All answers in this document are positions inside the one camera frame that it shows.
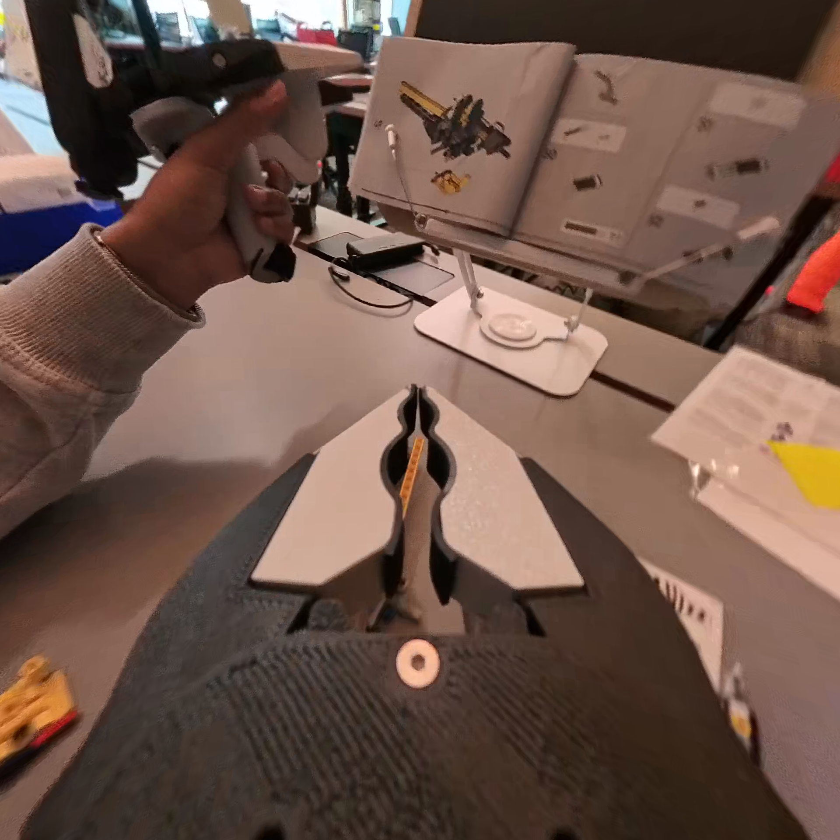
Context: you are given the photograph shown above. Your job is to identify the person's left hand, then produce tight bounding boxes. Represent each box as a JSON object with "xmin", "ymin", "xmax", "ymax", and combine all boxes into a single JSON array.
[{"xmin": 98, "ymin": 79, "xmax": 298, "ymax": 311}]

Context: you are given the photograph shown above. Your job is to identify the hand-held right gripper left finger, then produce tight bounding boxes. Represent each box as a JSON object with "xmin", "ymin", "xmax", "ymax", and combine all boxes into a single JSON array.
[{"xmin": 249, "ymin": 386, "xmax": 419, "ymax": 614}]

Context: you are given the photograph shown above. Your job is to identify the dark partition panel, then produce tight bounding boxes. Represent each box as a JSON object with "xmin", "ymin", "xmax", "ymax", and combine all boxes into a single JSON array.
[{"xmin": 413, "ymin": 0, "xmax": 840, "ymax": 83}]

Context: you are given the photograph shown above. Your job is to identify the yellow paper note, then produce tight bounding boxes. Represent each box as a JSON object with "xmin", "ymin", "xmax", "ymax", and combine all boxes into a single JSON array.
[{"xmin": 766, "ymin": 438, "xmax": 840, "ymax": 510}]

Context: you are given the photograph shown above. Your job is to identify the clear plastic bag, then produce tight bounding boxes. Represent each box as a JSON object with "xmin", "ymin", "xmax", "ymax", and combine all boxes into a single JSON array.
[{"xmin": 688, "ymin": 453, "xmax": 840, "ymax": 522}]

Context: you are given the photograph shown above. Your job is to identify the white book stand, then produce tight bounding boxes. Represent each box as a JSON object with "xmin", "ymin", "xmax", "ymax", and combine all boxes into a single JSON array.
[{"xmin": 360, "ymin": 125, "xmax": 782, "ymax": 398}]

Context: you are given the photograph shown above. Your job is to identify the yellow lego beam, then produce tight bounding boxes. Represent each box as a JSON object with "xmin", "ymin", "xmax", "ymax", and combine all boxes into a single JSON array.
[{"xmin": 400, "ymin": 436, "xmax": 427, "ymax": 519}]

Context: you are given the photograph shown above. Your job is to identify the orange bar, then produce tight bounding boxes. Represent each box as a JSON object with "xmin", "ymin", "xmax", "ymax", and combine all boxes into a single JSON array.
[{"xmin": 786, "ymin": 231, "xmax": 840, "ymax": 315}]

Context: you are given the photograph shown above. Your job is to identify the white printed paper sheet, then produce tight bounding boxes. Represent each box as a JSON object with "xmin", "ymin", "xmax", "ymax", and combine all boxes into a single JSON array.
[{"xmin": 650, "ymin": 346, "xmax": 840, "ymax": 601}]

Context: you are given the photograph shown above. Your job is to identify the yellow lego subassembly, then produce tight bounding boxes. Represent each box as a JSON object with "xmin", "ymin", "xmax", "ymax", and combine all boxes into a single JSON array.
[{"xmin": 0, "ymin": 655, "xmax": 80, "ymax": 772}]

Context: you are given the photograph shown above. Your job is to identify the black cable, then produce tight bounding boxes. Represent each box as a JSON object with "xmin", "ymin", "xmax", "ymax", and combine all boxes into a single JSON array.
[{"xmin": 328, "ymin": 256, "xmax": 416, "ymax": 309}]

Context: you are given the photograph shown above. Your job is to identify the wooden background desk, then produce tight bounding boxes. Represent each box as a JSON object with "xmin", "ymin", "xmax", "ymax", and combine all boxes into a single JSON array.
[{"xmin": 272, "ymin": 39, "xmax": 365, "ymax": 76}]

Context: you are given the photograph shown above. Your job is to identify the black power bank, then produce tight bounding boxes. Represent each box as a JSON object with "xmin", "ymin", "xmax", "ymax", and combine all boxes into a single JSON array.
[{"xmin": 346, "ymin": 236, "xmax": 426, "ymax": 271}]

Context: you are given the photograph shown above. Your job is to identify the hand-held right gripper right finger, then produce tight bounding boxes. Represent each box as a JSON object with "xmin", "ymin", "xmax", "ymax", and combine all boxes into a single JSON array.
[{"xmin": 419, "ymin": 386, "xmax": 586, "ymax": 605}]

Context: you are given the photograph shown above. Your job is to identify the small loose lego parts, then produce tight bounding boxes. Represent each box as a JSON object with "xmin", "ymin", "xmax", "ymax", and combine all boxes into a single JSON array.
[{"xmin": 722, "ymin": 663, "xmax": 762, "ymax": 769}]

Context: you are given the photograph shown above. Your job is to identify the lego instruction booklet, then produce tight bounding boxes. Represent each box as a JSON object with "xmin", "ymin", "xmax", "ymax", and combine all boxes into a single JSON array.
[{"xmin": 348, "ymin": 36, "xmax": 840, "ymax": 283}]

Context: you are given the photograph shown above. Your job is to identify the black metal frame leg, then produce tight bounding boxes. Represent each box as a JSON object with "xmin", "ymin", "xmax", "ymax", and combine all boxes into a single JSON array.
[{"xmin": 707, "ymin": 190, "xmax": 840, "ymax": 350}]

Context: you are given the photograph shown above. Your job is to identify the zebra striped sticker sheet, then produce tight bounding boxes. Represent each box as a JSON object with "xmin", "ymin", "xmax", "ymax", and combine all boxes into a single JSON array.
[{"xmin": 638, "ymin": 558, "xmax": 725, "ymax": 677}]

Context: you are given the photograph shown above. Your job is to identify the blue crate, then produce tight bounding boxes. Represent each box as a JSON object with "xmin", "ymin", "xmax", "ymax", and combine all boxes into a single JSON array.
[{"xmin": 0, "ymin": 197, "xmax": 126, "ymax": 277}]

